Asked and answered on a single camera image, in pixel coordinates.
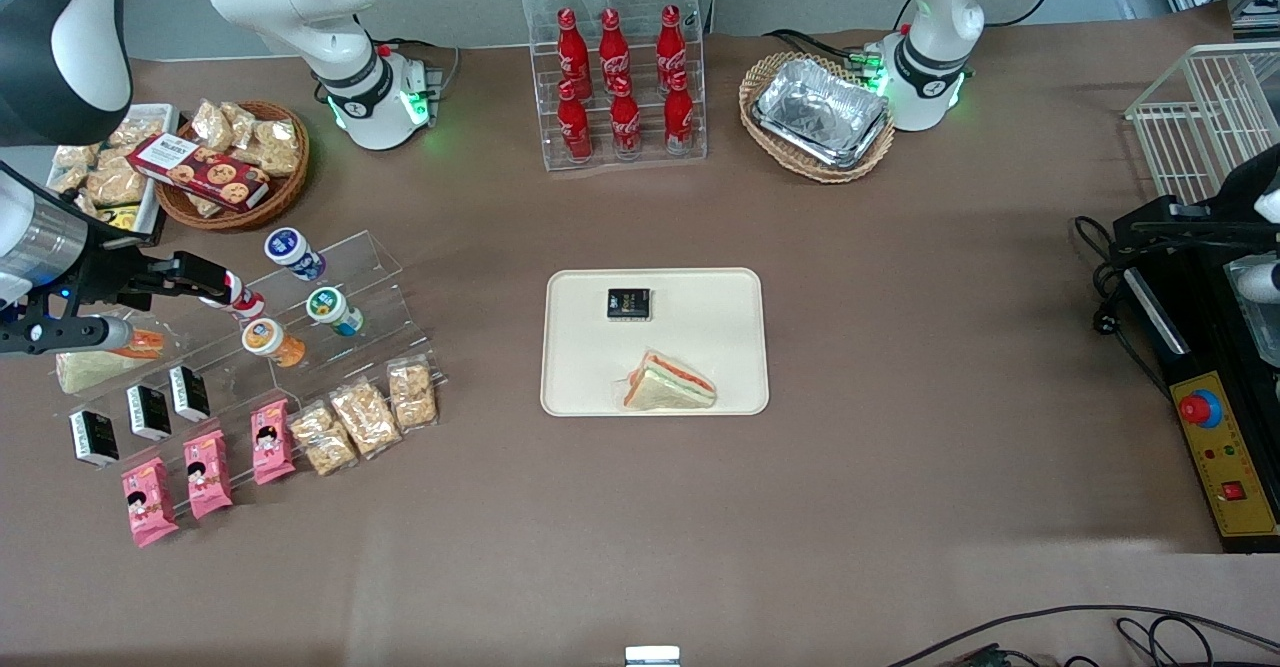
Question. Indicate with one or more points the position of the clear plastic container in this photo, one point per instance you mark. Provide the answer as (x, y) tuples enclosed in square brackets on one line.
[(1258, 282)]

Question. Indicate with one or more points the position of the red gum bottle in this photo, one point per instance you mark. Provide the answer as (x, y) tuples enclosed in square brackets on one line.
[(245, 299)]

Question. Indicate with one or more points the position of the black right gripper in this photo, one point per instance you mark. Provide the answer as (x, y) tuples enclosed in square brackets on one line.
[(108, 269)]

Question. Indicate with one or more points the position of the silver foil tray stack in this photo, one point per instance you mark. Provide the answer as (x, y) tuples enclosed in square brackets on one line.
[(820, 112)]

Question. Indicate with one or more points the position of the blue gum bottle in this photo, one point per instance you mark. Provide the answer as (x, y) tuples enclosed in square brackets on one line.
[(293, 250)]

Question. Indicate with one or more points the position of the red cookie box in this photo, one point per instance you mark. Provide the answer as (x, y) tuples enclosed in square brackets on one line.
[(200, 172)]

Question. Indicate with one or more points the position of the black sealing machine yellow panel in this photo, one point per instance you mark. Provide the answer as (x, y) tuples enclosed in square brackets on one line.
[(1230, 447)]

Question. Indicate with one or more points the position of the black gum box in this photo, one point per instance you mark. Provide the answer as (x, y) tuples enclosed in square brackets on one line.
[(95, 437), (150, 412), (628, 304), (189, 393)]

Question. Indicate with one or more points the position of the green gum bottle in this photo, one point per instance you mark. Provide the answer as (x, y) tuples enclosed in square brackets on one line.
[(332, 309)]

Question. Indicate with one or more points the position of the light oval wicker basket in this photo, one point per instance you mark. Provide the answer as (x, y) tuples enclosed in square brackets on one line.
[(762, 77)]

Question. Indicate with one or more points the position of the orange gum bottle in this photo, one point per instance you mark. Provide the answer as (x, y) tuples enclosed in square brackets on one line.
[(270, 340)]

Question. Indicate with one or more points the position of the clear-bagged granola snack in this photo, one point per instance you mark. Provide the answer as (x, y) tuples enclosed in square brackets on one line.
[(135, 132), (276, 147), (116, 185), (243, 123), (412, 395), (324, 439), (365, 419), (76, 169), (212, 125)]

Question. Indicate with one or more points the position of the brown round wicker basket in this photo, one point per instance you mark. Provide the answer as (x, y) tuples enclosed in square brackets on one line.
[(285, 192)]

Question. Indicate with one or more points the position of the red cola bottle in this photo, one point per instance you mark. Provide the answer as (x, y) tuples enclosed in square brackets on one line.
[(613, 47), (626, 122), (670, 42), (574, 127), (679, 117), (571, 47)]

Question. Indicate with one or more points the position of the white rectangular snack tray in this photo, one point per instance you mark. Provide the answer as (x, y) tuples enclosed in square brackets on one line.
[(160, 112)]

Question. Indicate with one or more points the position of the clear acrylic bottle rack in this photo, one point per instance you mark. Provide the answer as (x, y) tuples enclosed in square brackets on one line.
[(540, 67)]

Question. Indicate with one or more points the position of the clear acrylic stepped display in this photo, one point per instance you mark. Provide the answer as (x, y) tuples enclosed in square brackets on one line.
[(372, 259)]

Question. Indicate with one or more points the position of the pink snack packet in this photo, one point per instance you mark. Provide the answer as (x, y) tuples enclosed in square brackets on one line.
[(272, 442), (208, 474), (148, 502)]

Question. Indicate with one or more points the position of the wrapped triangle sandwich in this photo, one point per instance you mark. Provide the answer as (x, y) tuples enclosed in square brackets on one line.
[(670, 387), (95, 367)]

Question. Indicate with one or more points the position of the cream plastic tray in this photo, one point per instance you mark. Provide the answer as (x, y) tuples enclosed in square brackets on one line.
[(700, 327)]

